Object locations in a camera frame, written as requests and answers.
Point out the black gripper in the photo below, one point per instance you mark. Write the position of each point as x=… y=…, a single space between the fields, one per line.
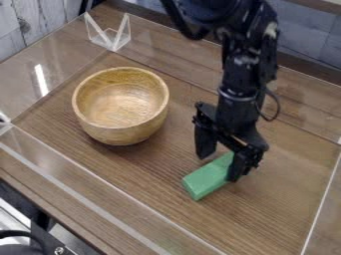
x=229 y=123

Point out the wooden bowl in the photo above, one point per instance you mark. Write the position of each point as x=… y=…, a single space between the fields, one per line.
x=120 y=105

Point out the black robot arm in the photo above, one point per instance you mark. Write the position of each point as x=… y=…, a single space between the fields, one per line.
x=245 y=27

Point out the black bracket with cable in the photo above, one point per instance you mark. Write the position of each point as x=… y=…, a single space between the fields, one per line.
x=24 y=237

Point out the clear acrylic enclosure walls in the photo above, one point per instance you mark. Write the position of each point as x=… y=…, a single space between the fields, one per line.
x=116 y=194

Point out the green rectangular block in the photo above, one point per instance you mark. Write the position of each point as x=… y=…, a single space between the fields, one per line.
x=209 y=178

